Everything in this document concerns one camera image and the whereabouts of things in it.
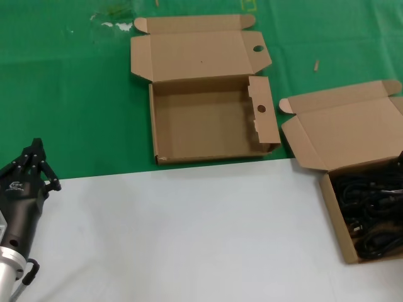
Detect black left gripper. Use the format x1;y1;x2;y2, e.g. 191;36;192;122
0;137;63;256

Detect cardboard box with holed flap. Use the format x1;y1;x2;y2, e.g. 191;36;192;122
130;14;282;166

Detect cardboard box with plain lid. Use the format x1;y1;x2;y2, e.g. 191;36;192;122
278;80;403;265

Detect green table cloth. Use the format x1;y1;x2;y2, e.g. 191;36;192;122
0;0;403;185

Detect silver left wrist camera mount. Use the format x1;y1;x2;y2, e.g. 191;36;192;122
0;212;8;245

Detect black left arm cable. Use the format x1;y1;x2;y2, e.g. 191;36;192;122
8;257;42;302

